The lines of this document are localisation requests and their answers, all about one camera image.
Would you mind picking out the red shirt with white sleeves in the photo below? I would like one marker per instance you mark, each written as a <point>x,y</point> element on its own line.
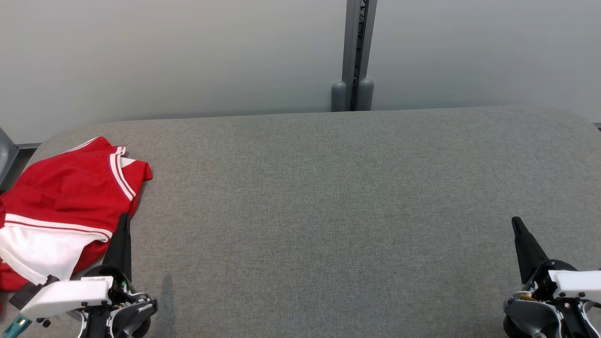
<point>61,192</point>

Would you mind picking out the grey metal table leg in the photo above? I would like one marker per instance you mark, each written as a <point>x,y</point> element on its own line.
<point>5,157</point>

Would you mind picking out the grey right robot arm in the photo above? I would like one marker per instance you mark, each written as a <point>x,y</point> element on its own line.
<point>530,314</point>

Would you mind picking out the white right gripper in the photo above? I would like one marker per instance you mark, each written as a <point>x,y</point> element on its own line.
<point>580,281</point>

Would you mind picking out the grey metal partition post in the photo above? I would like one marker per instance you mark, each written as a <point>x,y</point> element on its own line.
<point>350,42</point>

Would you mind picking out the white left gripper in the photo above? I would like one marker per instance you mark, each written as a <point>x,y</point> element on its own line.
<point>65,295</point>

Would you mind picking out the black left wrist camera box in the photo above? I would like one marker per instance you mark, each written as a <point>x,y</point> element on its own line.
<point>26,293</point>

